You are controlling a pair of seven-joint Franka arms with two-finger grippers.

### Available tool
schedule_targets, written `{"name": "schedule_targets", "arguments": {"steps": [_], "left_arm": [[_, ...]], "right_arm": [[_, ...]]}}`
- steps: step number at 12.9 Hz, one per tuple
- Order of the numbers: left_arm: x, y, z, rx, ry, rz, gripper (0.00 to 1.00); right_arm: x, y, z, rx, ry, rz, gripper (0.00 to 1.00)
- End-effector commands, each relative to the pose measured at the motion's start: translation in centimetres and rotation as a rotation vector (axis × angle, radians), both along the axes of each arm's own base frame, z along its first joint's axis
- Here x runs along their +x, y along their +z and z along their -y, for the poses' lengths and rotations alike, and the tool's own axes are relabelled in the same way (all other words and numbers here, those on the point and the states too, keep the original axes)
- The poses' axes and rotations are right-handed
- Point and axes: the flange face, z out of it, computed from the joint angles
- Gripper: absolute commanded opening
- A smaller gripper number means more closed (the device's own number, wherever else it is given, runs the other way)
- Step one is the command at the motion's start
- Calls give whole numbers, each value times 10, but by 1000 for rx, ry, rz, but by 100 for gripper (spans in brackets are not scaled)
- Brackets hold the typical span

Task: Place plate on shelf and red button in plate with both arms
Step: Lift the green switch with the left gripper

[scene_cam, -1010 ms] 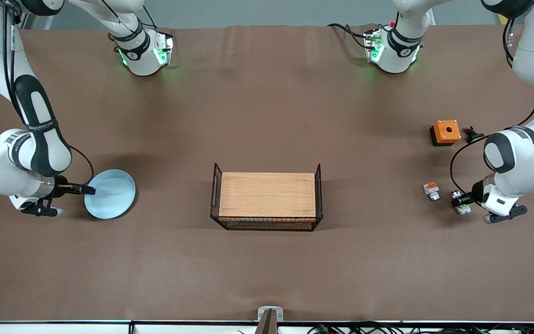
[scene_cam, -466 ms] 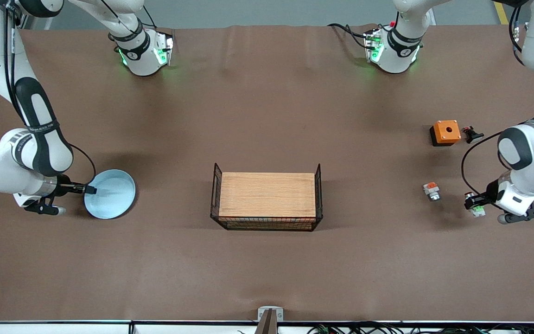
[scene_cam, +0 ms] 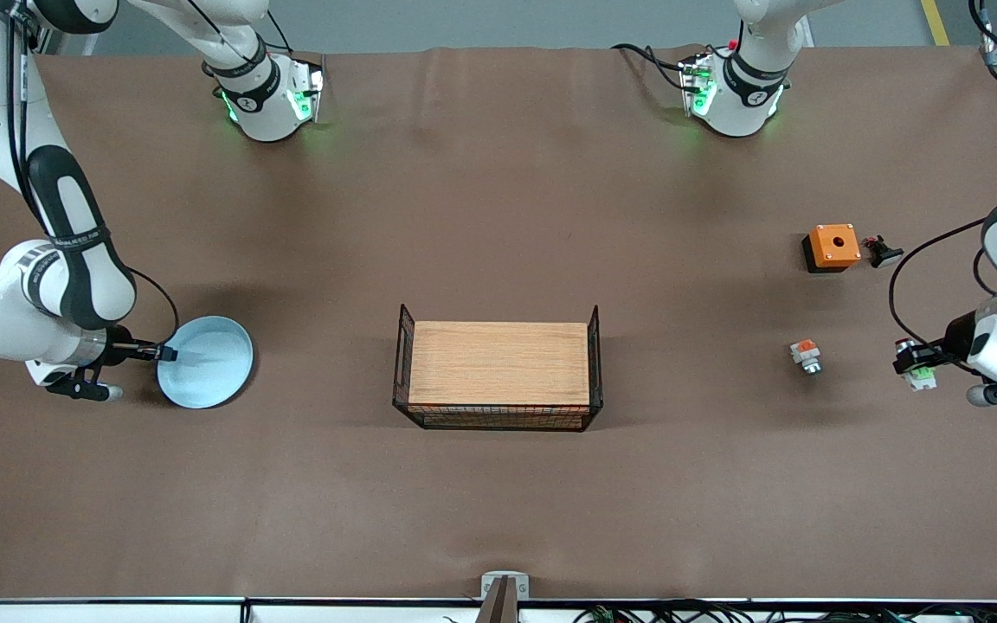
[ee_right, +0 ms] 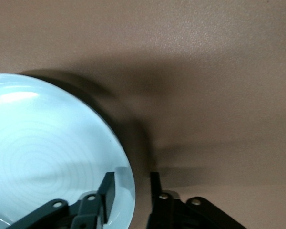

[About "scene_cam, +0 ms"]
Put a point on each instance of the brown table cover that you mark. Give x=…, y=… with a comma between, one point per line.
x=291, y=502

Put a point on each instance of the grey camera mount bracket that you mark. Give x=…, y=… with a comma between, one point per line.
x=504, y=588

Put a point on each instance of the black push button actuator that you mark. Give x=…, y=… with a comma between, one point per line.
x=884, y=253

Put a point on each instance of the wooden board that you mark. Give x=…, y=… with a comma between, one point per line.
x=498, y=363

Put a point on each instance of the orange button enclosure box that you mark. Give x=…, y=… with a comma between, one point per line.
x=833, y=245

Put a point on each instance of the white table edge rail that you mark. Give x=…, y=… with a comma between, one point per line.
x=118, y=608

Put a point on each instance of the aluminium frame profile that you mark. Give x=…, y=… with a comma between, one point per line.
x=994, y=52
x=47, y=39

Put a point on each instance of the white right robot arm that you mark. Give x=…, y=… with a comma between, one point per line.
x=74, y=277

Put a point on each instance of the push button switch orange block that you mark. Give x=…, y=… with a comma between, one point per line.
x=806, y=355

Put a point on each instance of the arm base connector panel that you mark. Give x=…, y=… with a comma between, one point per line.
x=697, y=86
x=304, y=91

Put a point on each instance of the light blue round plate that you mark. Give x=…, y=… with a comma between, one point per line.
x=209, y=368

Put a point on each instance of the red push button green block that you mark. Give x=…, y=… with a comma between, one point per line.
x=923, y=379

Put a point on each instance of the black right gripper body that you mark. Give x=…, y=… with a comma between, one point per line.
x=120, y=343

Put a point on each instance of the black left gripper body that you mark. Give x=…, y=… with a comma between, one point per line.
x=956, y=333

